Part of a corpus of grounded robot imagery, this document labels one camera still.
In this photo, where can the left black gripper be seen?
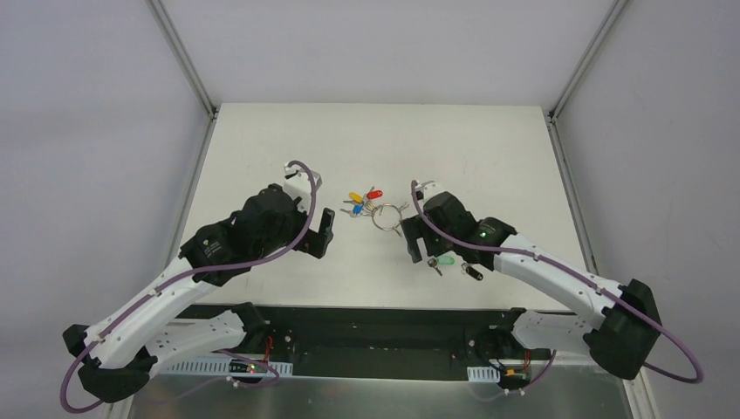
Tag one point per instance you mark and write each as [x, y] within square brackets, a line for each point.
[311, 232]

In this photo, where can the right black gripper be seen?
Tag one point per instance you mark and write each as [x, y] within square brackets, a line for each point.
[417, 232]

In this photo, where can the green tag key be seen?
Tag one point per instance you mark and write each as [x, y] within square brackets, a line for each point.
[439, 262]

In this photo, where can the blue capped key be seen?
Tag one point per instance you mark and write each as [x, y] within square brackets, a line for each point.
[357, 210]

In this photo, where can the large metal keyring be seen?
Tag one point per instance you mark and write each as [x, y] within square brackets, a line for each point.
[388, 217]

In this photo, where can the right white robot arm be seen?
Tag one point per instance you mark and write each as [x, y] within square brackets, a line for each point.
[615, 324]

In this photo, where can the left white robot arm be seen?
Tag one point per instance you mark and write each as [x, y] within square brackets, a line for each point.
[117, 357]

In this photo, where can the black fob key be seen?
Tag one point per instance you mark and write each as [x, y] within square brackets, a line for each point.
[471, 271]

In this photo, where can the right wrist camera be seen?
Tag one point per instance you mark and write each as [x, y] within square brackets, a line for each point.
[426, 190]

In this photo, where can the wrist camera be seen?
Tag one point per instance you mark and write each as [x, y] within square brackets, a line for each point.
[426, 190]
[297, 184]

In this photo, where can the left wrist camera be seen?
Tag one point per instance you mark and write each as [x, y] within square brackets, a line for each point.
[297, 184]

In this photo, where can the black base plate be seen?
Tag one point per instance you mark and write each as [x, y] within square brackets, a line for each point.
[384, 343]

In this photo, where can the right white cable duct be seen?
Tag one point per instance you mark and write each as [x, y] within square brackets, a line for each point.
[483, 374]

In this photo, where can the white cable duct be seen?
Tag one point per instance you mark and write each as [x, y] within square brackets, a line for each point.
[220, 366]
[483, 374]

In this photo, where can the left white cable duct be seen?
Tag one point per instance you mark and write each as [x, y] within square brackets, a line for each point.
[220, 366]

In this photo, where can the left aluminium frame post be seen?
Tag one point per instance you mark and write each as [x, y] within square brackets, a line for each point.
[172, 37]

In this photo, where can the aluminium frame post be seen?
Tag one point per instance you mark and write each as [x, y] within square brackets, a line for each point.
[605, 28]
[172, 37]

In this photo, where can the right aluminium frame post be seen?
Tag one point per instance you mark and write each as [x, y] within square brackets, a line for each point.
[605, 28]

